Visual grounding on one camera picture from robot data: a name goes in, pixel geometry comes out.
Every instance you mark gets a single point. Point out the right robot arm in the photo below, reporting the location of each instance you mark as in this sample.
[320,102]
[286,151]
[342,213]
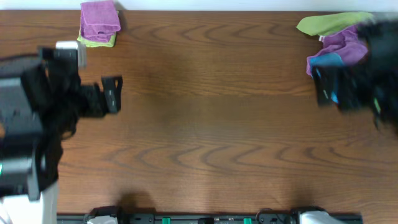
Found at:
[380,38]

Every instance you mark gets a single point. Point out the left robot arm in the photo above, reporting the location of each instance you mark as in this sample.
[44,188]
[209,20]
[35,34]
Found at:
[42,100]

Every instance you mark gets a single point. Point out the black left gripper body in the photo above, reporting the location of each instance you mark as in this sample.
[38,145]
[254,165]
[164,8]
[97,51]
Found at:
[94,101]

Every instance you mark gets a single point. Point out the blue cloth in pile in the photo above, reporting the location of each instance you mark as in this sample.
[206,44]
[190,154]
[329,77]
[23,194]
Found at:
[321,70]

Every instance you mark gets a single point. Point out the folded light green cloth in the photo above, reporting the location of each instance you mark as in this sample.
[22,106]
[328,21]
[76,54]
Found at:
[99,43]

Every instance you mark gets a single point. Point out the purple microfiber cloth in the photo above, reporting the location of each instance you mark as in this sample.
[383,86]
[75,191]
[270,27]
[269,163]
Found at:
[99,21]

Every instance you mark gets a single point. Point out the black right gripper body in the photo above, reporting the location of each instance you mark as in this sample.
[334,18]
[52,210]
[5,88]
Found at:
[347,90]

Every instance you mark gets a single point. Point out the purple cloth in pile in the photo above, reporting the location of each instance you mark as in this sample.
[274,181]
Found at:
[346,44]

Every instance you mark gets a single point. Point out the green cloth in pile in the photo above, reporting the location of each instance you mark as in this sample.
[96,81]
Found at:
[334,23]

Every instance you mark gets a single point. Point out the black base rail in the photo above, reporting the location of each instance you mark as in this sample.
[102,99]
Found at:
[147,218]

